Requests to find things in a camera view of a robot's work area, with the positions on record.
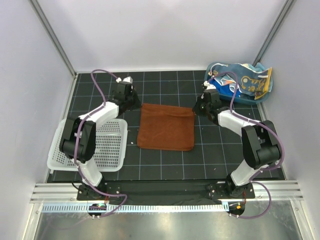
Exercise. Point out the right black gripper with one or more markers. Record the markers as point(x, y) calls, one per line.
point(196, 109)

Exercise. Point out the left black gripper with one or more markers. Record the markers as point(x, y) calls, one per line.
point(137, 104)

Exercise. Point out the brown towel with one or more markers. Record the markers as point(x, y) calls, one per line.
point(166, 127)

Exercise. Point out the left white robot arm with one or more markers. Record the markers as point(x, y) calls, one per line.
point(78, 140)

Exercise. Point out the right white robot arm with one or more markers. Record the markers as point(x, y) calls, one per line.
point(261, 146)

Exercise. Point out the bright blue cloth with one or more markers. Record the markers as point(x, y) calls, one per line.
point(227, 90)

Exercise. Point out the blue plastic tub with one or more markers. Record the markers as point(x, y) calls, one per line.
point(242, 98)

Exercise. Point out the white perforated plastic basket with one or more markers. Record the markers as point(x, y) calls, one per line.
point(110, 150)

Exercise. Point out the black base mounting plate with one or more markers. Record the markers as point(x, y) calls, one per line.
point(176, 192)

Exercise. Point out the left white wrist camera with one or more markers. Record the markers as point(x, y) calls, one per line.
point(127, 80)

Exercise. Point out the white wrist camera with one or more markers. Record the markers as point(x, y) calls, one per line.
point(208, 87)
point(127, 80)

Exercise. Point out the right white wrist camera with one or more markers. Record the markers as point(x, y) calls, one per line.
point(208, 87)

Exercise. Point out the left aluminium frame post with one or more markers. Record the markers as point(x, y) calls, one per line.
point(52, 35)

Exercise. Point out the aluminium frame post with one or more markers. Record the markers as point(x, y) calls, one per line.
point(276, 26)
point(52, 35)

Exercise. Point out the aluminium front rail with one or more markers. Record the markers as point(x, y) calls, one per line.
point(280, 190)

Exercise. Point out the right aluminium frame post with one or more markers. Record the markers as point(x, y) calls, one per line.
point(276, 26)

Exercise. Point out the slotted cable duct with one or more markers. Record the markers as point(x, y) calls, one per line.
point(101, 208)

